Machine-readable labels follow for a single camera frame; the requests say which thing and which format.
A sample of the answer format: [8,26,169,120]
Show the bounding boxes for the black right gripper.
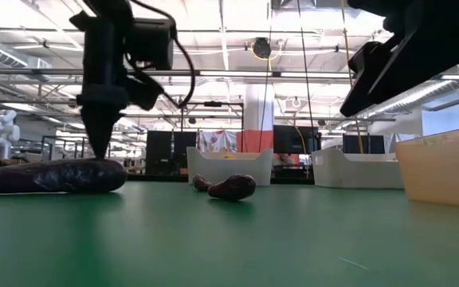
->
[339,0,459,118]

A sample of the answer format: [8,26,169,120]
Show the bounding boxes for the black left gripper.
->
[69,0,135,159]

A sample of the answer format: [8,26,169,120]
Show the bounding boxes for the long purple eggplant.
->
[0,158,128,196]

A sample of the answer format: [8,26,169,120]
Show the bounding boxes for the black partition panel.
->
[145,130,198,175]

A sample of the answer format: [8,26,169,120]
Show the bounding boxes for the small black monitor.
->
[342,134,386,155]

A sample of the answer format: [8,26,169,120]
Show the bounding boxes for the white cloth with red print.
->
[196,129,238,153]

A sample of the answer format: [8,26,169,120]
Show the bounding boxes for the plain white plastic bin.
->
[186,146,274,187]

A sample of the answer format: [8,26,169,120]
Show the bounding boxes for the tan translucent plastic bin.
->
[395,124,459,210]

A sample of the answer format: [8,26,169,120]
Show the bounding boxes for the wide black monitor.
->
[273,124,321,155]

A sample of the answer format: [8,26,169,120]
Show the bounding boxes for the white and red column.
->
[244,83,275,153]

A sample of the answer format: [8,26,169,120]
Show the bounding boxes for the green table mat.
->
[0,181,459,287]

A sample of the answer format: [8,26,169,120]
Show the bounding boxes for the orange cable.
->
[339,0,365,155]

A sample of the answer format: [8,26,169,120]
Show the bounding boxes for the long black cable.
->
[296,0,318,155]

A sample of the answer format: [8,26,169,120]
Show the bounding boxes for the black gantry frame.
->
[179,100,245,153]

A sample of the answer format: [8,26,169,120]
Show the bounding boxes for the white bin with handle slot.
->
[311,147,405,190]

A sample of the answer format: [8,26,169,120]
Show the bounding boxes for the black ceiling cable reel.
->
[252,37,273,60]

